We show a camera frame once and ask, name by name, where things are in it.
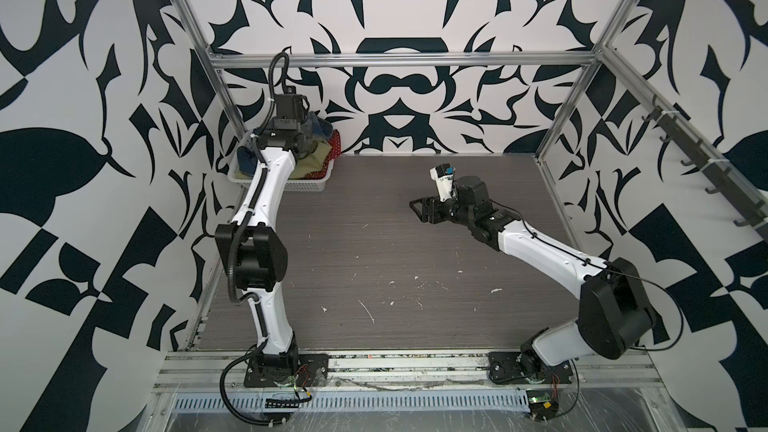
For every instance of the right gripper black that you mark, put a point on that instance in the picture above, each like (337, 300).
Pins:
(428, 204)

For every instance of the blue denim skirt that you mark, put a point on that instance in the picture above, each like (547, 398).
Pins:
(318, 129)

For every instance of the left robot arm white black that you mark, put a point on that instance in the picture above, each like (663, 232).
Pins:
(255, 259)

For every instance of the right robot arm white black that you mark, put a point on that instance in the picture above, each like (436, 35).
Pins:
(614, 310)

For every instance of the red polka dot skirt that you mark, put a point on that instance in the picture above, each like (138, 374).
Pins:
(334, 142)

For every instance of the white plastic basket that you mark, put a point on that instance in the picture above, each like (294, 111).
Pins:
(315, 182)

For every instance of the olive green skirt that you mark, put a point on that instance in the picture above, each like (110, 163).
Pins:
(311, 167)

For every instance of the small circuit board right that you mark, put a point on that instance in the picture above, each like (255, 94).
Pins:
(542, 406)

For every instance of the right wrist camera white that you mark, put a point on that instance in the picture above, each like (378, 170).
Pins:
(443, 176)

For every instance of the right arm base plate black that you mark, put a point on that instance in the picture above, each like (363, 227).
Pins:
(515, 367)

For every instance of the white slotted cable duct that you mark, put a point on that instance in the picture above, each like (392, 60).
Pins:
(363, 401)

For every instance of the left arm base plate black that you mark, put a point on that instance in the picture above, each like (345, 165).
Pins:
(266, 370)

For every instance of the aluminium frame crossbar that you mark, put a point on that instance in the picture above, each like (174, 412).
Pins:
(450, 59)

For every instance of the aluminium front rail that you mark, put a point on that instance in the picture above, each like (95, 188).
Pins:
(389, 370)

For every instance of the grey wall hook rail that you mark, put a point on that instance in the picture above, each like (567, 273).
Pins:
(702, 156)

